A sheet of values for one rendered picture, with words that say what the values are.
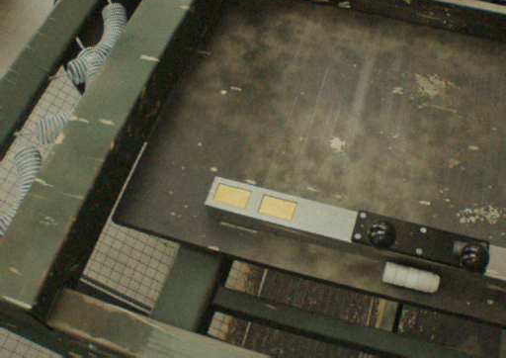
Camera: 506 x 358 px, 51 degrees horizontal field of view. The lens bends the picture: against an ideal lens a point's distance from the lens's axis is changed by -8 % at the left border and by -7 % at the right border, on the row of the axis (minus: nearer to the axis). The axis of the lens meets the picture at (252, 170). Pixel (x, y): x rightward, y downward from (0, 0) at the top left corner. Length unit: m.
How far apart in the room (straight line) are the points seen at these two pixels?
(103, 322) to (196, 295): 0.16
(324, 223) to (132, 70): 0.40
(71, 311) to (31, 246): 0.11
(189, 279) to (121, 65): 0.37
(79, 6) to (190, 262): 0.92
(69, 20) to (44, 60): 0.15
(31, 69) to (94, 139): 0.63
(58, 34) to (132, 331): 0.96
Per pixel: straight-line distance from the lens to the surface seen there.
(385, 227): 0.70
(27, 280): 0.81
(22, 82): 1.46
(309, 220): 0.83
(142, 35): 1.01
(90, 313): 0.81
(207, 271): 0.88
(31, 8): 6.85
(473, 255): 0.71
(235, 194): 0.85
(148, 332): 0.78
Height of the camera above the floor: 1.89
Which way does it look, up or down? 14 degrees down
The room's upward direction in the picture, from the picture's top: 61 degrees counter-clockwise
